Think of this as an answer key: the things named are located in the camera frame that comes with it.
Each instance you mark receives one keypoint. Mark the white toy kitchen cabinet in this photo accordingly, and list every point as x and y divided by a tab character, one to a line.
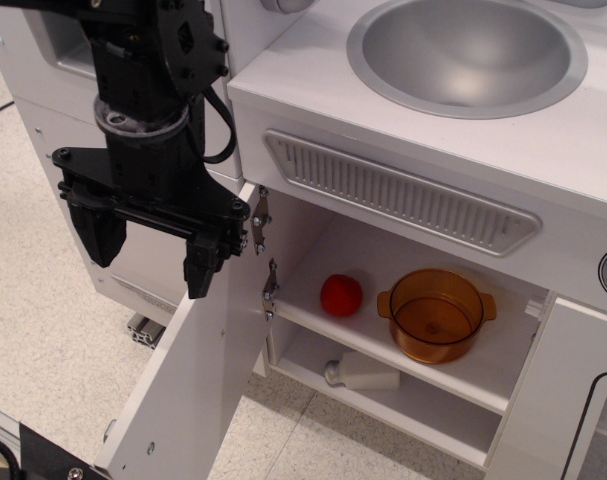
529	400

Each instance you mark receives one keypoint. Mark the silver faucet base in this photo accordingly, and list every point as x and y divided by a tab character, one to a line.
286	7

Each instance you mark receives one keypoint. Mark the white toy bottle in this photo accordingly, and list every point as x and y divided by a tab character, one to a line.
356	371

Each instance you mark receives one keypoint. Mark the lower metal door hinge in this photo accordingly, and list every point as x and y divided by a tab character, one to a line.
270	290

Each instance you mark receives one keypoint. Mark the upper metal door hinge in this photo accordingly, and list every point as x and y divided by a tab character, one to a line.
260	218

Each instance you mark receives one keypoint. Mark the aluminium extrusion rail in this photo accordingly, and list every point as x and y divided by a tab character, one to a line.
145	331

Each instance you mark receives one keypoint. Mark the silver fridge nameplate emblem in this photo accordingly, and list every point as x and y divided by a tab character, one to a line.
147	295

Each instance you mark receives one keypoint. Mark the amber transparent pot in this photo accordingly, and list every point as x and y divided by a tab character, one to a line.
435	316

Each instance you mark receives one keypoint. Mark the red toy tomato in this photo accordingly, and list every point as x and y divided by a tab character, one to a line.
341	295

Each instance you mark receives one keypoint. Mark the metal door hinge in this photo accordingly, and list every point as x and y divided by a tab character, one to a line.
260	218
270	290

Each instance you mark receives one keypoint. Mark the white cabinet door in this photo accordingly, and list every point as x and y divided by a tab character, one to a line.
174	422

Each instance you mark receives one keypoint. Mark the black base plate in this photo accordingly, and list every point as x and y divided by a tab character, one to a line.
40	458

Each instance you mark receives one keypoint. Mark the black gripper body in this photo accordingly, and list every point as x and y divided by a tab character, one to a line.
161	184

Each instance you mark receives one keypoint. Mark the grey ribbed vent panel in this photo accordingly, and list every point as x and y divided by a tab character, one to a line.
483	224

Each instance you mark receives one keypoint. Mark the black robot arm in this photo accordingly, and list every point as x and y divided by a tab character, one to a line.
156	63

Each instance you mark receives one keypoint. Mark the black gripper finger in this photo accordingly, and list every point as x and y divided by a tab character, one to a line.
101	232
205	257

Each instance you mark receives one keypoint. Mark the silver round sink bowl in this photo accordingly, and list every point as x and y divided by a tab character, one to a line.
473	60

